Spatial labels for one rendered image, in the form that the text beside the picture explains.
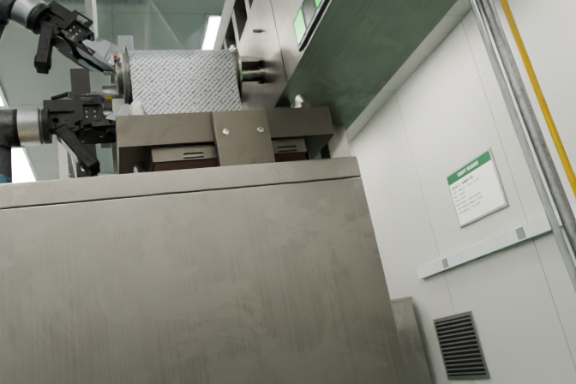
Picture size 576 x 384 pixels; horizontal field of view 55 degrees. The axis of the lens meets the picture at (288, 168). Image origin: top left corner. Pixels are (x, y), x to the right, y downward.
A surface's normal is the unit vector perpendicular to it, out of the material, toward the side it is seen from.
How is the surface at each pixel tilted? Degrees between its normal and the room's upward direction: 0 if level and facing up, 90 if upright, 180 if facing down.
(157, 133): 90
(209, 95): 90
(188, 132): 90
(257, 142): 90
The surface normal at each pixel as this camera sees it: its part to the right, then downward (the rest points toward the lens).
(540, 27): -0.95, 0.07
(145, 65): 0.26, -0.36
